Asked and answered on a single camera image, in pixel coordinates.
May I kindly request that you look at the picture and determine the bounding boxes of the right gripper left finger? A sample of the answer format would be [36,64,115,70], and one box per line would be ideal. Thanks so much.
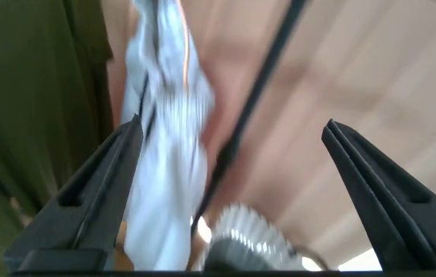
[2,115,145,272]

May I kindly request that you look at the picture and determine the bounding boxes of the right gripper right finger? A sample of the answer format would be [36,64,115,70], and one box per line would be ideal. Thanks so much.
[320,118,436,271]

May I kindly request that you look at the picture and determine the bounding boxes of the pale grey shorts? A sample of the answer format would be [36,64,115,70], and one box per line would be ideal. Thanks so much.
[119,0,215,272]

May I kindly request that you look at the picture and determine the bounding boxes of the green long-sleeved shirt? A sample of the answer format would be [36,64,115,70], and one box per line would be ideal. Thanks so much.
[0,0,115,276]

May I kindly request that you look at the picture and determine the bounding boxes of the pink clothes hanger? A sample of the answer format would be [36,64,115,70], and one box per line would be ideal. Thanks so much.
[175,0,192,93]

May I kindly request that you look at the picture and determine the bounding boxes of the white laundry basket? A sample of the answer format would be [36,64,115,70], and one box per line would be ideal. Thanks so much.
[194,203,332,272]

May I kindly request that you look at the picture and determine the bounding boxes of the black clothes rack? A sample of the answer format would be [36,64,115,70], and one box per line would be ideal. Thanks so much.
[189,0,310,236]

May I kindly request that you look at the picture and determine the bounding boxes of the beige curtain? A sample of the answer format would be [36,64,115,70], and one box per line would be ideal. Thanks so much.
[102,0,436,270]

